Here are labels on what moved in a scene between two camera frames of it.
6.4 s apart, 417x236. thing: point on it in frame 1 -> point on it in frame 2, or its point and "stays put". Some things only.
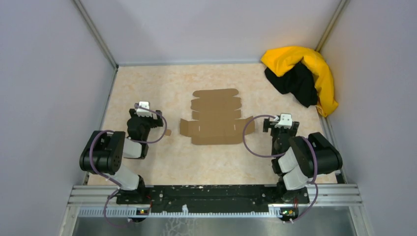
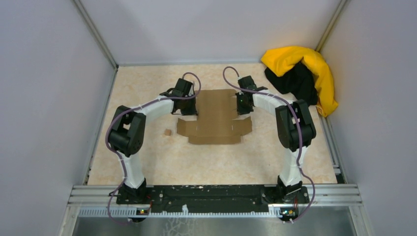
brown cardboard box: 215,121 stays put
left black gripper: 155,122 -> 193,111
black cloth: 299,81 stays put
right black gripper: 268,124 -> 240,110
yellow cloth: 280,60 stays put
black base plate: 168,198 stays put
